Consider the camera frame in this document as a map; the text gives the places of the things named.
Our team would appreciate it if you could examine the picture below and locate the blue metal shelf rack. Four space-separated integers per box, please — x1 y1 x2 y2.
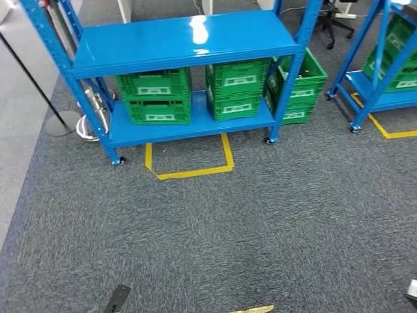
326 0 417 134
19 0 323 167

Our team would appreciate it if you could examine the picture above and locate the yellow angled floor tape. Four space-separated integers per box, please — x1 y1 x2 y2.
228 305 275 313

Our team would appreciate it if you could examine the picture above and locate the black robot foot plate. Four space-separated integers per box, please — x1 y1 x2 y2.
103 284 132 313

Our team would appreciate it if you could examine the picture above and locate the black office chair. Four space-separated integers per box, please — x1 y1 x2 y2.
314 0 359 50

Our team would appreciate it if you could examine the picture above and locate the grey round base plate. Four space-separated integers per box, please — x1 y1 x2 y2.
44 110 82 138

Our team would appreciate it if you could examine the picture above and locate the yellow floor tape frame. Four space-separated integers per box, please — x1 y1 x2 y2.
350 91 417 140

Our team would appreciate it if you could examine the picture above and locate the dark stanchion post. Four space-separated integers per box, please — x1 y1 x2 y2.
47 0 77 59

